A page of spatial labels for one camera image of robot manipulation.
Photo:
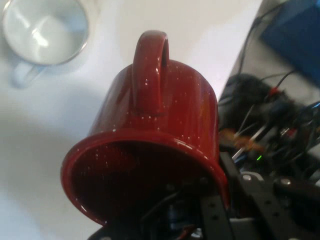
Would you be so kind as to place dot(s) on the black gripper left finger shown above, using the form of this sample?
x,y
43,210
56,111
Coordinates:
x,y
215,220

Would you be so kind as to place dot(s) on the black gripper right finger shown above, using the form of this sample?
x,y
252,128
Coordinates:
x,y
262,207

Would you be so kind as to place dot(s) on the red speckled enamel mug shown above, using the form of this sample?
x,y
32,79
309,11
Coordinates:
x,y
175,105

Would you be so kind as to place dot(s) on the dark blue box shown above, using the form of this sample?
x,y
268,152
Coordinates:
x,y
295,37

